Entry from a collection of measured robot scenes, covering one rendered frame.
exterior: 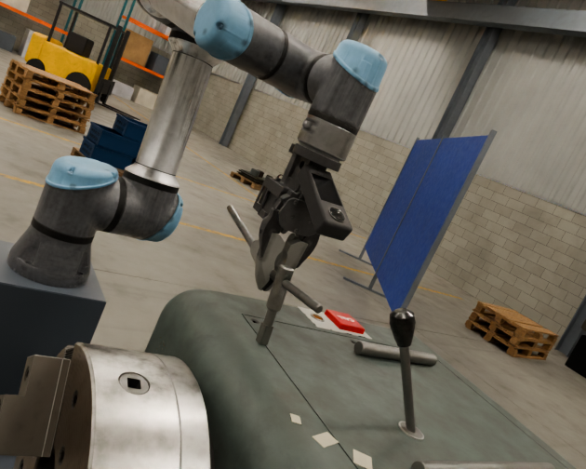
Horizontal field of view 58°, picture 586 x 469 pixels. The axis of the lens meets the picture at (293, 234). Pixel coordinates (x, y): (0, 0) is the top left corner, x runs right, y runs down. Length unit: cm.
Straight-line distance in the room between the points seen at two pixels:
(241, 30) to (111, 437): 50
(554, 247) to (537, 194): 118
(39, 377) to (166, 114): 61
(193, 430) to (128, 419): 7
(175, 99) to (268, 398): 66
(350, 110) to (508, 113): 1227
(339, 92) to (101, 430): 49
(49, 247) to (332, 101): 61
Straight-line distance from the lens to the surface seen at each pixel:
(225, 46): 73
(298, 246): 76
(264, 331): 75
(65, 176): 105
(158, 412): 59
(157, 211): 111
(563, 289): 1123
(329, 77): 74
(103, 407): 57
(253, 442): 61
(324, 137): 72
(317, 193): 69
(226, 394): 67
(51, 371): 68
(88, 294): 110
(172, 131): 111
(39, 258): 108
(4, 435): 67
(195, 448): 60
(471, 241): 1230
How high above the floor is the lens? 154
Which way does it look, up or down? 10 degrees down
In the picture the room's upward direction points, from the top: 25 degrees clockwise
